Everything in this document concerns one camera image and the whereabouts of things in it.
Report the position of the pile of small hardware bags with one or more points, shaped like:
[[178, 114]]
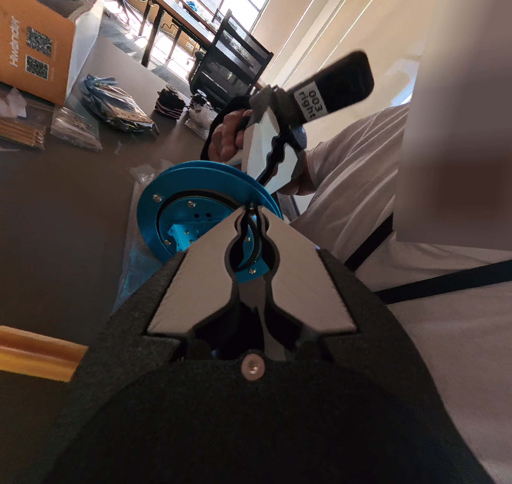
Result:
[[48, 127]]

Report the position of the white window blinds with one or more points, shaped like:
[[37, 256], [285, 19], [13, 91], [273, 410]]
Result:
[[352, 19]]

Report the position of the clear plastic bag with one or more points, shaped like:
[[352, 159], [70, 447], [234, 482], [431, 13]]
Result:
[[132, 260]]

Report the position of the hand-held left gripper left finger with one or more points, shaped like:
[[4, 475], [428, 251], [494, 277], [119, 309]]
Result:
[[192, 292]]

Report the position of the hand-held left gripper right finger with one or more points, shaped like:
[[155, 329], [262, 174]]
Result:
[[308, 292]]

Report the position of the person's right hand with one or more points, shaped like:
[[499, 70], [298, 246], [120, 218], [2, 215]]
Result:
[[226, 139]]

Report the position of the black mesh office chair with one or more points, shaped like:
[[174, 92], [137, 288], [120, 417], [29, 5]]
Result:
[[232, 63]]

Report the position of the person's beige shirt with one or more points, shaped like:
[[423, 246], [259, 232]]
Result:
[[440, 352]]

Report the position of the blue round metal turntable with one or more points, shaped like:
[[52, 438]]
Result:
[[176, 180]]

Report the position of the dark bag of parts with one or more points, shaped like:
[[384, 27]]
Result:
[[116, 107]]

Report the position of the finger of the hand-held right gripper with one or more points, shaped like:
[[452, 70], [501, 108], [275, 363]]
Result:
[[258, 143], [288, 172]]

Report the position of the orange white cardboard box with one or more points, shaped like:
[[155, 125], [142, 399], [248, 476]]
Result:
[[32, 43]]

